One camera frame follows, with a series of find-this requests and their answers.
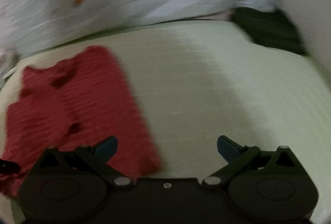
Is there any red striped knit garment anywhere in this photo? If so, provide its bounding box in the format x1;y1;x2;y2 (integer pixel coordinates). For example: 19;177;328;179
1;46;162;198

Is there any black folded garment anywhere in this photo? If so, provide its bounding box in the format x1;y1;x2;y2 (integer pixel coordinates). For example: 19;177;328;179
231;7;307;55

